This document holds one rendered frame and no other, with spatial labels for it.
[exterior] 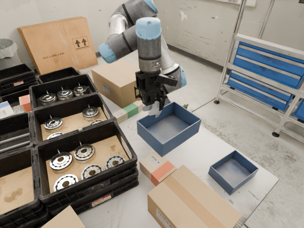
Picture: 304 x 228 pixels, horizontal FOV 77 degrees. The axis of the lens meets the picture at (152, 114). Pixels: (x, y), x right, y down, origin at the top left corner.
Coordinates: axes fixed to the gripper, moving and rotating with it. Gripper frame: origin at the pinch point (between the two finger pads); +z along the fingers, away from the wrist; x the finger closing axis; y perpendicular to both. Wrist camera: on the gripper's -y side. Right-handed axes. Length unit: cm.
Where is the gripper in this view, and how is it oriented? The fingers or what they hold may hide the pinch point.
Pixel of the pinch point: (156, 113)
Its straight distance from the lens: 77.5
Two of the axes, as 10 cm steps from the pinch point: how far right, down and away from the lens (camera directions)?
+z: 0.4, 8.0, 5.9
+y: -7.9, 3.9, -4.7
